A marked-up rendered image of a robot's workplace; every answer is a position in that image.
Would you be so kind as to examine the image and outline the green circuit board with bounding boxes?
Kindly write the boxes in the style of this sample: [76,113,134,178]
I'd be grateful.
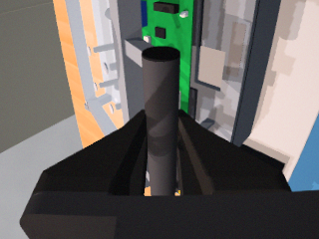
[141,0,194,114]

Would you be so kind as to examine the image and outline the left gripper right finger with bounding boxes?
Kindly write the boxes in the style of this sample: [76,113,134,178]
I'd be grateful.
[176,109,291,195]

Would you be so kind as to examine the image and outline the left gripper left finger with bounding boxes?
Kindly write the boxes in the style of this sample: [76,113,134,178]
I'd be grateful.
[32,109,148,195]

